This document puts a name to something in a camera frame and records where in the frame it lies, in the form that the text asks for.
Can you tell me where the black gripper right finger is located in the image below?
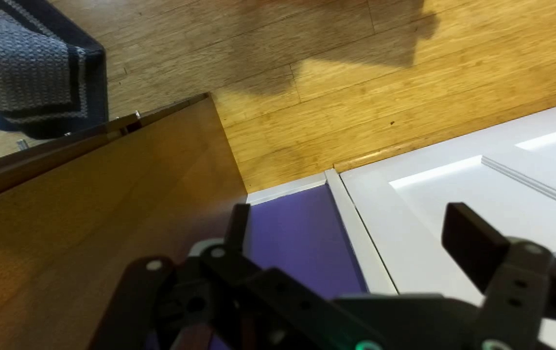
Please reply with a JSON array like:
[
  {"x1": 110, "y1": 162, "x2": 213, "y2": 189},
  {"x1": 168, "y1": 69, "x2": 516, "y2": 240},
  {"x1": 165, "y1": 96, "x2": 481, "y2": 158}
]
[{"x1": 441, "y1": 203, "x2": 556, "y2": 350}]

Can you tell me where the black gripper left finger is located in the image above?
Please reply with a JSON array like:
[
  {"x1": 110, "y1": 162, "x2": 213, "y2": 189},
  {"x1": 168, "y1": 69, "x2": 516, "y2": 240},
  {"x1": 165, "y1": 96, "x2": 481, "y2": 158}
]
[{"x1": 87, "y1": 203, "x2": 332, "y2": 350}]

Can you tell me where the white panelled door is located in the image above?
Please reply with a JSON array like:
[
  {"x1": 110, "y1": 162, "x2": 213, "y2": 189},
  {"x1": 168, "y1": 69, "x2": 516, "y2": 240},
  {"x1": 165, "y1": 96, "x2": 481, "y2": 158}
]
[{"x1": 326, "y1": 108, "x2": 556, "y2": 304}]

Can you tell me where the brown wooden chest of drawers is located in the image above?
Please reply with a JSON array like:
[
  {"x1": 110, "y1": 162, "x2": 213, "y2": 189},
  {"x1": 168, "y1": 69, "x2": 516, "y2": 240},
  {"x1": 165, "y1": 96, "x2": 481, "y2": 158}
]
[{"x1": 0, "y1": 98, "x2": 244, "y2": 350}]

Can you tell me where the blue grey woven rug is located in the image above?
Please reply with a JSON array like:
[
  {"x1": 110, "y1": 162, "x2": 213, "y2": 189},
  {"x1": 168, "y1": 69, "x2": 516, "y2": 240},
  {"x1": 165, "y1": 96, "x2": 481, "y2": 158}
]
[{"x1": 0, "y1": 0, "x2": 108, "y2": 141}]

